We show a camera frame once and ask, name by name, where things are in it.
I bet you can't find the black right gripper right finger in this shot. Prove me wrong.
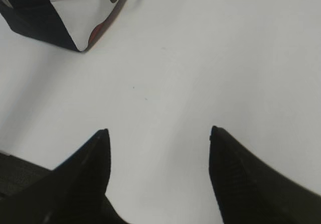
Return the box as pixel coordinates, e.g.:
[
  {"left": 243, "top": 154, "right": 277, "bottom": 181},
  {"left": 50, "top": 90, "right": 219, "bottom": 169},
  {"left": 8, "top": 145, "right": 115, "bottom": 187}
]
[{"left": 209, "top": 126, "right": 320, "bottom": 223}]

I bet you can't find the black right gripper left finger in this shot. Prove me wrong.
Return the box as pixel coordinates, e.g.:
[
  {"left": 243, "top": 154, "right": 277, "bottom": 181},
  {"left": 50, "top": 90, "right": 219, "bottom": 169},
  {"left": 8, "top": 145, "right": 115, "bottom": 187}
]
[{"left": 1, "top": 129, "right": 124, "bottom": 223}]

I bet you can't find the navy insulated lunch bag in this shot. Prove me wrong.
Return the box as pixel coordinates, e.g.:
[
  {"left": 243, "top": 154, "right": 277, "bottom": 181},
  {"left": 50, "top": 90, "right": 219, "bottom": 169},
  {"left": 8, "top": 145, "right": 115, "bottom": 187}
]
[{"left": 1, "top": 0, "right": 119, "bottom": 52}]

